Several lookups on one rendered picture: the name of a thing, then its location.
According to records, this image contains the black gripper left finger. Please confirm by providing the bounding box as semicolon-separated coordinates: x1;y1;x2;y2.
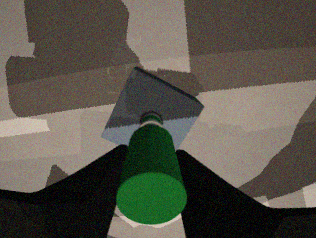
0;144;127;238

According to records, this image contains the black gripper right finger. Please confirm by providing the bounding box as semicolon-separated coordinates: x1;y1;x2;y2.
177;150;316;238

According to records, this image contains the green cylinder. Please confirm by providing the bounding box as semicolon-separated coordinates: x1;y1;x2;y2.
116;124;187;225

